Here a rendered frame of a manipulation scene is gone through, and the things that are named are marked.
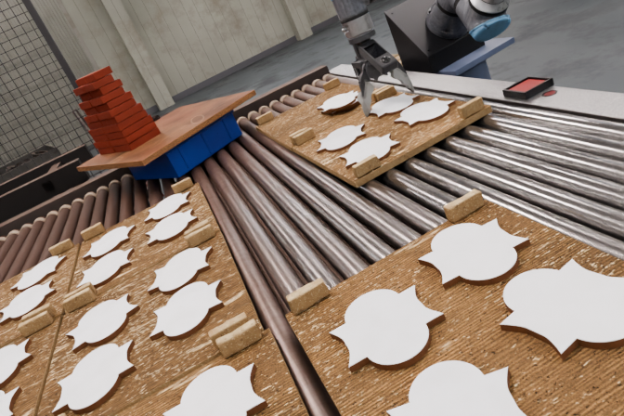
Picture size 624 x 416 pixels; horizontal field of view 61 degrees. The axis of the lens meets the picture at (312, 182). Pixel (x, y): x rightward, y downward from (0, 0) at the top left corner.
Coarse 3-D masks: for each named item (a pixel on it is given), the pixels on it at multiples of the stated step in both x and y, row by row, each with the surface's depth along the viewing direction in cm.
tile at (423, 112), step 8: (416, 104) 131; (424, 104) 129; (432, 104) 127; (440, 104) 124; (448, 104) 123; (408, 112) 128; (416, 112) 126; (424, 112) 123; (432, 112) 121; (440, 112) 119; (400, 120) 126; (408, 120) 124; (416, 120) 121; (424, 120) 119; (432, 120) 119
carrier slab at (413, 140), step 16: (400, 112) 133; (448, 112) 120; (480, 112) 113; (336, 128) 143; (368, 128) 132; (384, 128) 127; (400, 128) 123; (416, 128) 119; (432, 128) 115; (448, 128) 112; (304, 144) 142; (320, 144) 136; (416, 144) 111; (432, 144) 111; (320, 160) 126; (336, 160) 122; (384, 160) 110; (400, 160) 109; (352, 176) 109; (368, 176) 107
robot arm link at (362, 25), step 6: (360, 18) 131; (366, 18) 131; (342, 24) 134; (348, 24) 132; (354, 24) 131; (360, 24) 131; (366, 24) 131; (372, 24) 133; (342, 30) 134; (348, 30) 133; (354, 30) 132; (360, 30) 131; (366, 30) 132; (348, 36) 134; (354, 36) 133
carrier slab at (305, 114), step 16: (320, 96) 183; (288, 112) 181; (304, 112) 172; (320, 112) 164; (352, 112) 150; (256, 128) 182; (272, 128) 170; (288, 128) 163; (320, 128) 149; (288, 144) 148
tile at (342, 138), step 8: (344, 128) 137; (352, 128) 135; (360, 128) 132; (328, 136) 137; (336, 136) 134; (344, 136) 131; (352, 136) 129; (360, 136) 128; (328, 144) 131; (336, 144) 129; (344, 144) 126; (352, 144) 126; (320, 152) 130
